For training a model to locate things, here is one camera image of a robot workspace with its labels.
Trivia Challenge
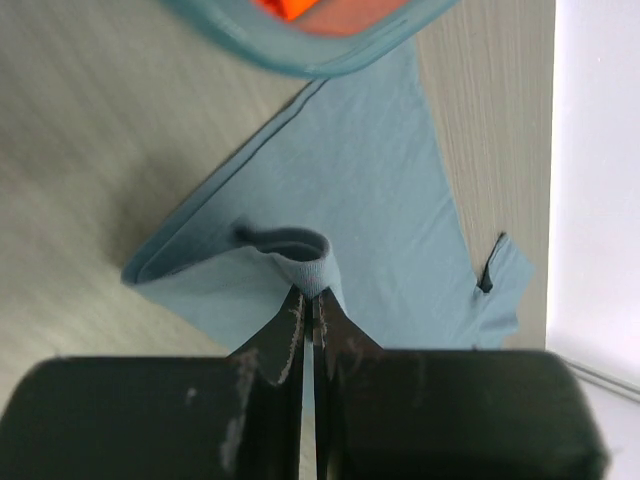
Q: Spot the teal plastic basket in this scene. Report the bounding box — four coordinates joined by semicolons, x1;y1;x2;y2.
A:
163;0;454;78

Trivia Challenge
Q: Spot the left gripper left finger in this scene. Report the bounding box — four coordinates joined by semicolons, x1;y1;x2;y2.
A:
1;290;305;479

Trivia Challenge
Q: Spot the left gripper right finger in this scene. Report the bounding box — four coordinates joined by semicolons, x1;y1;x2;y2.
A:
310;291;609;479

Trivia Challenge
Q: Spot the orange t-shirt in basket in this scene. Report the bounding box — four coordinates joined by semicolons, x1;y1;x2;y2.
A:
253;0;318;22

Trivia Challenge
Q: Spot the blue-grey t-shirt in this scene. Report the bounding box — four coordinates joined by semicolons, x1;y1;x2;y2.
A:
122;41;532;349

